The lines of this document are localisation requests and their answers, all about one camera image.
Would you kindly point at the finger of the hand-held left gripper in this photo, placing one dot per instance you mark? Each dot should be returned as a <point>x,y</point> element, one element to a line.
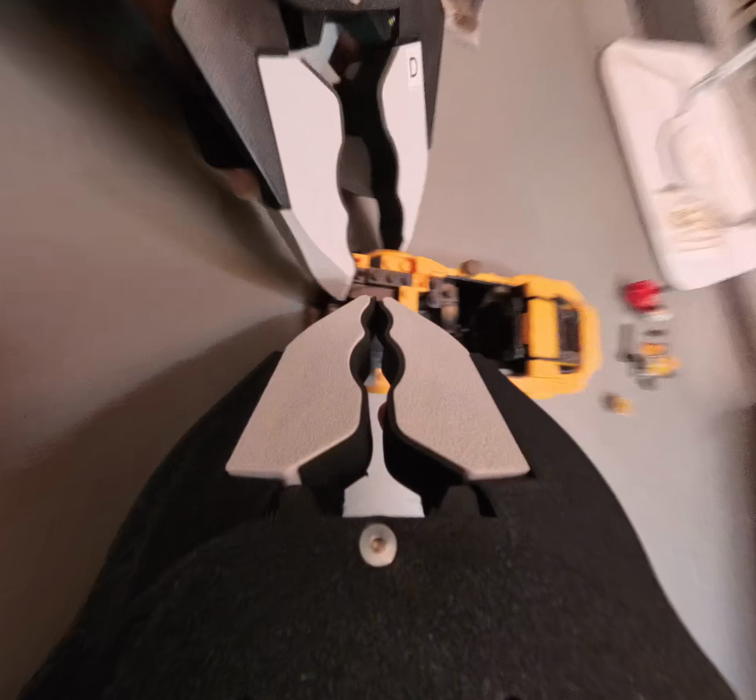
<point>307,169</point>
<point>410,121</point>

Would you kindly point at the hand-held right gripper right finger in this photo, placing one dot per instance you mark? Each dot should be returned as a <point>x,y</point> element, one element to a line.
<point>455,411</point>

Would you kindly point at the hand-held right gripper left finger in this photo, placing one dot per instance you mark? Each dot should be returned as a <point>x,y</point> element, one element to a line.
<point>301,411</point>

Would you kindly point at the yellow lego car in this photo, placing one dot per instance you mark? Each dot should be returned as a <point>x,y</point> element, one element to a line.
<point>555,310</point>

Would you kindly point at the white book stand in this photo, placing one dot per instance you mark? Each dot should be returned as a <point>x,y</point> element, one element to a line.
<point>638,121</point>

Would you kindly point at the tan round lego piece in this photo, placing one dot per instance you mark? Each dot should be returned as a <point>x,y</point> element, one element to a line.
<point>619,403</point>

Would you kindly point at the pile of small lego pieces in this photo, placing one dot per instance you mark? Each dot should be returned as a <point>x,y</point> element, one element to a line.
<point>655,352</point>

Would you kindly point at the sticker sheet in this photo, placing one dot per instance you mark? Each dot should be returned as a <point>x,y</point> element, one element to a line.
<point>691,222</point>

